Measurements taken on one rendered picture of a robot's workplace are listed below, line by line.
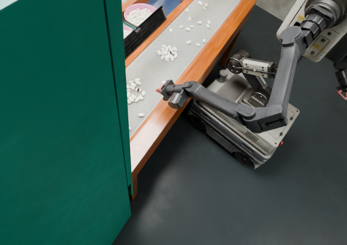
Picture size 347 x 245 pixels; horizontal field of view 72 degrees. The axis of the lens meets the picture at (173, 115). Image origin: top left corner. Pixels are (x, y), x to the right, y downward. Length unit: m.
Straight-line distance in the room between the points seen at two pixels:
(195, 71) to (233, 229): 1.21
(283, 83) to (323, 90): 2.24
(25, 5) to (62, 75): 0.10
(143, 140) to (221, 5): 1.36
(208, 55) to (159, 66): 0.35
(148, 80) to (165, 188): 0.90
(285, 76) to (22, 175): 0.82
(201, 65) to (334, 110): 1.82
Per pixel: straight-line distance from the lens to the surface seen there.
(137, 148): 1.25
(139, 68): 1.56
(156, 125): 1.31
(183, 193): 2.00
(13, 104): 0.29
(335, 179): 2.63
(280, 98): 0.88
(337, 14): 1.18
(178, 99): 1.13
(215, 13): 2.09
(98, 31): 0.33
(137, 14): 1.93
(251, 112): 0.84
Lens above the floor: 1.92
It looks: 59 degrees down
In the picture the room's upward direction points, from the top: 15 degrees clockwise
